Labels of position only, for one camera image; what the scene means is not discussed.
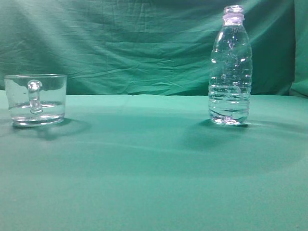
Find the clear plastic water bottle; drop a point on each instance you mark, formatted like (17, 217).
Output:
(230, 81)

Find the green table cloth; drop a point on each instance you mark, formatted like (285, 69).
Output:
(156, 163)

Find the green backdrop cloth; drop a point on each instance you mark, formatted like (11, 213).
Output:
(159, 47)

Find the clear glass mug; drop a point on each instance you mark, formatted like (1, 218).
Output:
(36, 100)

